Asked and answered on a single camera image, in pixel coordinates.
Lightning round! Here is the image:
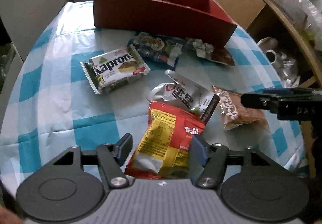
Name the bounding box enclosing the red yellow Trolli bag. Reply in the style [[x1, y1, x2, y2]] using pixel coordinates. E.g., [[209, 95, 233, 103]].
[[125, 101, 205, 179]]

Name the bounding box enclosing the silver metal kettle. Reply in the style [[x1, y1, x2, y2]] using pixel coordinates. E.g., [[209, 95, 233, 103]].
[[257, 37, 301, 88]]

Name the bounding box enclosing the orange brown snack bag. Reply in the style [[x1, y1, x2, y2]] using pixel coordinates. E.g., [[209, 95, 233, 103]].
[[212, 85, 270, 131]]

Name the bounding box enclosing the silver white snack packet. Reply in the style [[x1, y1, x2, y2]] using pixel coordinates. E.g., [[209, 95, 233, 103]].
[[149, 70, 219, 124]]

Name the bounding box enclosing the blue white checkered tablecloth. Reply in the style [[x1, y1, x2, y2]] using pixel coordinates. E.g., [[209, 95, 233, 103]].
[[1, 1, 305, 197]]

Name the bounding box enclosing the Kaprons wafer packet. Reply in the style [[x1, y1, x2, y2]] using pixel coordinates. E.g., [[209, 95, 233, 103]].
[[80, 45, 150, 95]]

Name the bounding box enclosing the white brown snack packet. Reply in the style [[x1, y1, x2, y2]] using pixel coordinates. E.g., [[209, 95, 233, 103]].
[[187, 38, 235, 67]]

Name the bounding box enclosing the wooden sideboard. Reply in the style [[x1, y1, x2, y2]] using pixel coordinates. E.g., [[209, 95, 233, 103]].
[[216, 0, 321, 86]]

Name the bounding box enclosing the blue green snack packet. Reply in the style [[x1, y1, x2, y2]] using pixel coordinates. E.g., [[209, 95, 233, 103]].
[[127, 32, 187, 71]]

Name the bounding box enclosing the dark red cardboard box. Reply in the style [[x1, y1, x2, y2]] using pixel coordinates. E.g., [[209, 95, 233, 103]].
[[93, 0, 237, 48]]

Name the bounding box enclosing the grey side cabinet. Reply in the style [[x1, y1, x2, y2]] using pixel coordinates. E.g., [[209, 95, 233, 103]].
[[0, 0, 76, 61]]

